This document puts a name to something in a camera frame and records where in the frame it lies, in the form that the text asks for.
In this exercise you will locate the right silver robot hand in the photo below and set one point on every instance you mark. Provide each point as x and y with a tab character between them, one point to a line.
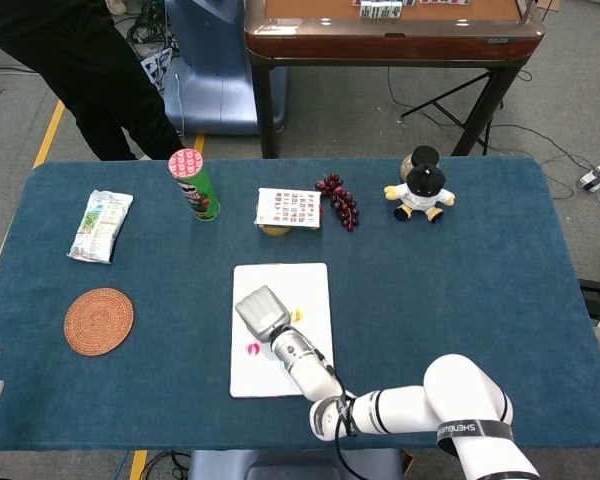
262	312

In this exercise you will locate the orange button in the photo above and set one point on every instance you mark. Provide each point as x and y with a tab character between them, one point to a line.
298	315

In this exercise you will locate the pink round token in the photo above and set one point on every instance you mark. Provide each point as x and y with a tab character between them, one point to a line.
252	351

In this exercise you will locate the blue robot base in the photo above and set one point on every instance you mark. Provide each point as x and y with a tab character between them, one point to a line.
215	85

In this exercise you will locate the white rectangular board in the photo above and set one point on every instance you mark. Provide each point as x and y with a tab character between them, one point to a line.
280	280

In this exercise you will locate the yellow round container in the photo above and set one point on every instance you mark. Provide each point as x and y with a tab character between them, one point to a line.
275	230

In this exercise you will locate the white book with picture grid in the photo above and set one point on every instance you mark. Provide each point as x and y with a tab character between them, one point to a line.
287	206

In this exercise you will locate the round woven rattan coaster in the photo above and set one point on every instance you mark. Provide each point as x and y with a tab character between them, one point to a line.
99	321

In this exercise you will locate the green Pringles can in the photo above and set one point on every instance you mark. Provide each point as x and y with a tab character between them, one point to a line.
197	195

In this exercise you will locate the dark red grape bunch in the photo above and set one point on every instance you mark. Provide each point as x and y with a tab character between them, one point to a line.
342	202

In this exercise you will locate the blue robot torso base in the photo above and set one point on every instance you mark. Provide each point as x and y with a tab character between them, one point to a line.
280	465

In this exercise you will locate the blue tablecloth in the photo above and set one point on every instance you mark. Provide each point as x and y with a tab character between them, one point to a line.
430	280

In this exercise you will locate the white snack bag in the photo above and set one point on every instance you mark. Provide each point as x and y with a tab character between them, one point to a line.
100	225

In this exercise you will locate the black-headed plush toy white coat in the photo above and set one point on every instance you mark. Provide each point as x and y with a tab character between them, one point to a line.
420	197

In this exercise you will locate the clear jar with black lid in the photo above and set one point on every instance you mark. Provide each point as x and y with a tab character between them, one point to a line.
425	154

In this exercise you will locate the brown mahjong table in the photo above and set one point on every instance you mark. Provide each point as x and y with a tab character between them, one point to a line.
380	47

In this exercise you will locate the person in black clothes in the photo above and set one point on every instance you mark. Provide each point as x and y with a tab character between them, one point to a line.
80	60

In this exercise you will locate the mahjong tiles with green prints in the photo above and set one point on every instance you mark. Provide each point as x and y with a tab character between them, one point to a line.
380	11

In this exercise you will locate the mahjong tiles with red prints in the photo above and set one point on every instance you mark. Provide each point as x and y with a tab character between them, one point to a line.
445	2

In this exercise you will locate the black floor frame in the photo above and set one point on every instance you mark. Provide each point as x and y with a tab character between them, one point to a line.
597	295

